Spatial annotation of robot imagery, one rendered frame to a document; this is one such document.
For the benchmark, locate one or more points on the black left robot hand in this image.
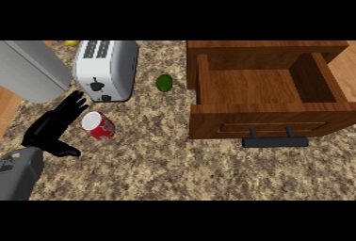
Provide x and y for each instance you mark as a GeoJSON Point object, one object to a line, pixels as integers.
{"type": "Point", "coordinates": [50, 124]}

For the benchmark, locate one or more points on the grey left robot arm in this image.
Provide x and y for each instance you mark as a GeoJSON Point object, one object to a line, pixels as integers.
{"type": "Point", "coordinates": [17, 174]}

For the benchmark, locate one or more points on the red soda can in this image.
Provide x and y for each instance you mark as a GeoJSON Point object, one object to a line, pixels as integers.
{"type": "Point", "coordinates": [97, 126]}

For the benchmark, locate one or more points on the wooden drawer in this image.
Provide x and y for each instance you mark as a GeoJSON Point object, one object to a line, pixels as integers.
{"type": "Point", "coordinates": [269, 103]}

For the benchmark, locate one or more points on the large grey appliance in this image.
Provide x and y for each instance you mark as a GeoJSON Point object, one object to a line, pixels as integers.
{"type": "Point", "coordinates": [29, 70]}

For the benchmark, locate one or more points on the white toaster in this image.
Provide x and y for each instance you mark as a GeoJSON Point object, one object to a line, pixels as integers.
{"type": "Point", "coordinates": [106, 70]}

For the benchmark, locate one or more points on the yellow fruit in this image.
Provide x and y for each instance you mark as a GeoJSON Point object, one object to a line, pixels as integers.
{"type": "Point", "coordinates": [71, 43]}

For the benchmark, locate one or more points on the green round vegetable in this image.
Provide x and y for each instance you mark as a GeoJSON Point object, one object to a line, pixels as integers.
{"type": "Point", "coordinates": [164, 83]}

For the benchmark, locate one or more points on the wooden cabinet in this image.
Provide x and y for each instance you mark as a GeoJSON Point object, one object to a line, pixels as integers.
{"type": "Point", "coordinates": [264, 51]}

